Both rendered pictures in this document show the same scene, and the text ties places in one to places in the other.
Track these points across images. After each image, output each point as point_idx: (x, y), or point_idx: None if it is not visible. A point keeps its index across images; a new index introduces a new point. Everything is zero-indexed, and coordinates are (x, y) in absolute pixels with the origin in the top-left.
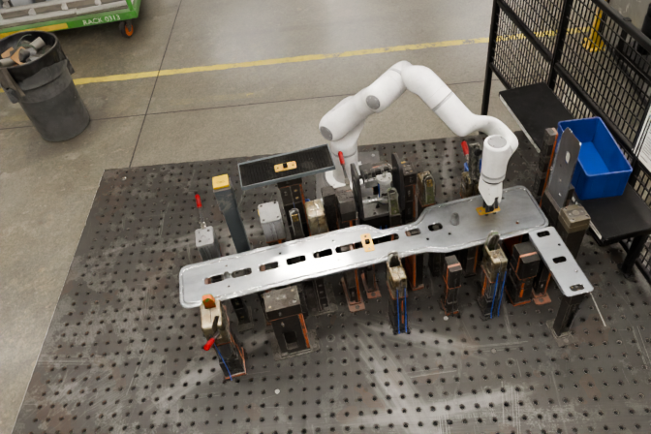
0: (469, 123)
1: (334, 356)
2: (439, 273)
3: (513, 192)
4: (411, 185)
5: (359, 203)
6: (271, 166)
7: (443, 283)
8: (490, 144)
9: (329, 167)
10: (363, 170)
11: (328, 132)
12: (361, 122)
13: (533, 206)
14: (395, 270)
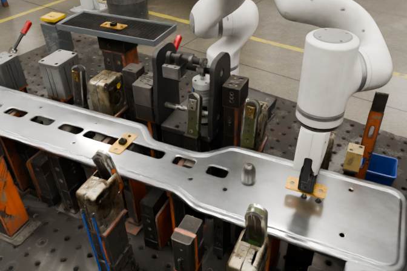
0: None
1: (20, 264)
2: (221, 255)
3: (377, 192)
4: (232, 109)
5: (153, 97)
6: (105, 22)
7: (216, 270)
8: (315, 34)
9: (148, 39)
10: (168, 51)
11: (192, 20)
12: (244, 32)
13: (393, 228)
14: (93, 183)
